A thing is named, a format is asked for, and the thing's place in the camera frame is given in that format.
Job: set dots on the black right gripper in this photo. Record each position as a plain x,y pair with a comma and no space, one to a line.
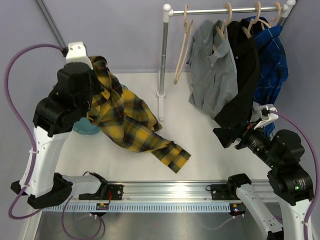
227,135

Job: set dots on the yellow plaid shirt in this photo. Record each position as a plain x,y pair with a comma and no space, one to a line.
128,121

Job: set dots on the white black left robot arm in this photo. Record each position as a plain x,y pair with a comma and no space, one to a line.
53,120

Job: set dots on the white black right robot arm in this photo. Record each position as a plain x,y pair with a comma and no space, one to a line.
291,184

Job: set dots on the grey shirt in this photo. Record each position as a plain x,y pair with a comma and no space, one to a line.
212,68

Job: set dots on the black shirt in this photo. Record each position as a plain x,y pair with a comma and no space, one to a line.
245,54

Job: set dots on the blue plaid shirt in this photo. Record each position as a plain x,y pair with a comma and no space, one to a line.
273,69

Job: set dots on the wooden hanger of grey shirt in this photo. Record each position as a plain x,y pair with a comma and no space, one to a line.
221,30

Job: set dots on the wooden hanger of black shirt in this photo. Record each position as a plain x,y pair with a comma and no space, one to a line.
247,30

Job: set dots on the white metal clothes rack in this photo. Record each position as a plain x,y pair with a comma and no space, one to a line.
283,13

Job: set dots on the teal plastic tub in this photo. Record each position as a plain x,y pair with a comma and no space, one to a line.
85,128

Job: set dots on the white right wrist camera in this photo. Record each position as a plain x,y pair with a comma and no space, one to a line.
266,115

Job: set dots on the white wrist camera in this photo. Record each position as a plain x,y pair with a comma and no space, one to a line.
266,115
77,53

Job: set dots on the aluminium mounting rail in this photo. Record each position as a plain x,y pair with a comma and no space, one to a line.
166,191

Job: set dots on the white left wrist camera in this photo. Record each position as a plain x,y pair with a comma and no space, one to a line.
77,53

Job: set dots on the white slotted cable duct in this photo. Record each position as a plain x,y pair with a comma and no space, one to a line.
135,207

